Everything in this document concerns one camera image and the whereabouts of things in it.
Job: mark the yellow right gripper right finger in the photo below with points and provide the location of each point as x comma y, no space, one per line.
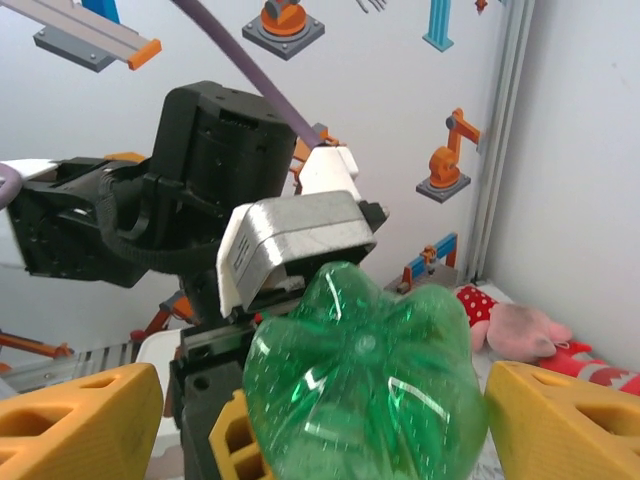
550,430

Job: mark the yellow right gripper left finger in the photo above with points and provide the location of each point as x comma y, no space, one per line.
100,425

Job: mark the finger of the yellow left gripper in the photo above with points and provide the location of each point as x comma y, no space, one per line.
240,440

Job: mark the green plastic bottle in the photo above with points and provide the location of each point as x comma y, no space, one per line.
360,380

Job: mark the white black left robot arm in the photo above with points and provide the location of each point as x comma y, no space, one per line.
60,235

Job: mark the red plush monster toy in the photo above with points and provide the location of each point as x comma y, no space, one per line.
590,367

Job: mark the floral patterned tablecloth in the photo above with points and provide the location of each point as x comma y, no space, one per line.
484,467

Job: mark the pink plush toy dotted dress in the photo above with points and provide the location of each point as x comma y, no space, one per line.
520,325

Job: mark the aluminium extrusion rail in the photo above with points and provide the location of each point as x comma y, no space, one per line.
100,357

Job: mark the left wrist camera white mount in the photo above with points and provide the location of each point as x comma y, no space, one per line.
300,230

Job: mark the orange grey machine wall sticker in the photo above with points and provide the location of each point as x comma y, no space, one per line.
282,30

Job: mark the grey conveyor wall sticker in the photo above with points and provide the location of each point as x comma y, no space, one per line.
85,45

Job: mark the blue column wall sticker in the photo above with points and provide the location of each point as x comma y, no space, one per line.
100,10
439,25

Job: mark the grey fork wall sticker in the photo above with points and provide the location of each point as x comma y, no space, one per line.
372,5

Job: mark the blue orange gantry wall sticker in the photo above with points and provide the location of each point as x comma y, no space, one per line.
417,265

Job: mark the aluminium frame post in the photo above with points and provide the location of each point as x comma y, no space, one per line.
500,150

